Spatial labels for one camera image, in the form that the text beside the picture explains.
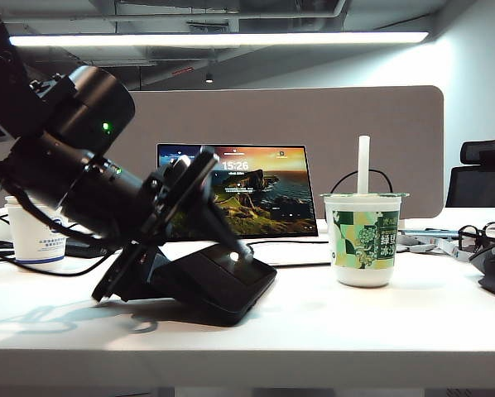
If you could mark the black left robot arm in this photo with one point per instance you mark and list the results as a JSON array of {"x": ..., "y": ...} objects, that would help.
[{"x": 86, "y": 103}]

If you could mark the black mesh office chair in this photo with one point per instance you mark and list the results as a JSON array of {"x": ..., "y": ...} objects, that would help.
[{"x": 479, "y": 186}]

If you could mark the plain white paper cup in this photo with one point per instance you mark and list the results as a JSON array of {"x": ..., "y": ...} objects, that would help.
[{"x": 12, "y": 200}]

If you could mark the long ceiling light bar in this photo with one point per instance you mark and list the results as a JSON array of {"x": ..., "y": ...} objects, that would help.
[{"x": 231, "y": 39}]

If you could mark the white laptop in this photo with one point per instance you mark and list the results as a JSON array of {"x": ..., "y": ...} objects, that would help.
[{"x": 280, "y": 198}]

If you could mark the grey desk partition panel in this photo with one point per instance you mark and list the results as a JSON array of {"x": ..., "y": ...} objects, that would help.
[{"x": 355, "y": 132}]

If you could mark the black smartphone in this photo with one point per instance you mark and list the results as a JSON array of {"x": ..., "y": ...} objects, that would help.
[{"x": 231, "y": 289}]

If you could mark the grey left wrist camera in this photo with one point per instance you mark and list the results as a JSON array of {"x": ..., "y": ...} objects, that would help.
[{"x": 177, "y": 163}]

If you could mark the grey blue dongle adapter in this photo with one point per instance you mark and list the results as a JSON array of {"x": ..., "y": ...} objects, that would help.
[{"x": 429, "y": 233}]

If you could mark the white drinking straw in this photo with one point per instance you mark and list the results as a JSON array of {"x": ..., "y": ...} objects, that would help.
[{"x": 364, "y": 165}]

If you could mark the green white drink cup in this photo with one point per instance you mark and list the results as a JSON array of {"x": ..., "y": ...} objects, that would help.
[{"x": 363, "y": 273}]

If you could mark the black pendant spotlight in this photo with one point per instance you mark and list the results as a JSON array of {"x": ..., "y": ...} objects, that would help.
[{"x": 209, "y": 78}]

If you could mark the white paper cup blue logo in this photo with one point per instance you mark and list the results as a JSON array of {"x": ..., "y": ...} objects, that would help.
[{"x": 28, "y": 244}]

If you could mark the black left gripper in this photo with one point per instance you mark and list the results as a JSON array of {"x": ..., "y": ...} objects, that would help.
[{"x": 177, "y": 198}]

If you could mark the black eyeglasses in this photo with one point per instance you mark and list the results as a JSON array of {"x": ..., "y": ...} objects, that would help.
[{"x": 459, "y": 237}]

